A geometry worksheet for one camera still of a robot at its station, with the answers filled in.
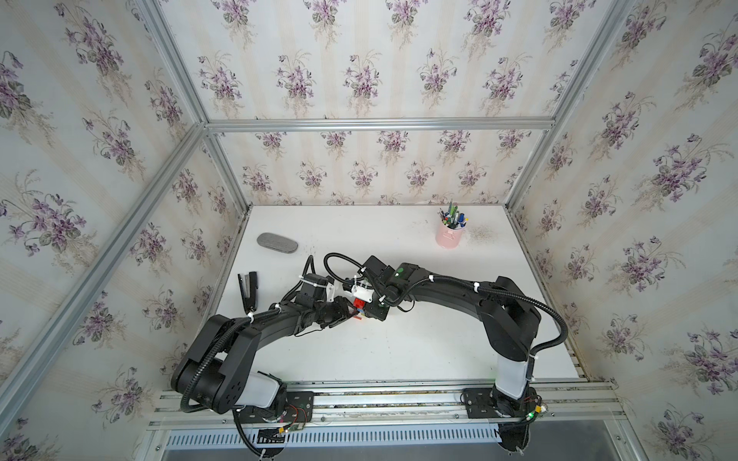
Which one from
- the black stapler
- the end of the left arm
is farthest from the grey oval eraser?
the end of the left arm

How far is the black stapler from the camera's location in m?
0.90

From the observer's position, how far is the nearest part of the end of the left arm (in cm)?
75

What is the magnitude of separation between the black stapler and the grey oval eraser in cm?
12

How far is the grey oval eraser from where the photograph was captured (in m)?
1.06

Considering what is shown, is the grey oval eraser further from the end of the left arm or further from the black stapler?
the end of the left arm

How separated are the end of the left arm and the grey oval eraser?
1.12 feet

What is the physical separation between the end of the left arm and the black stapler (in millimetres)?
258
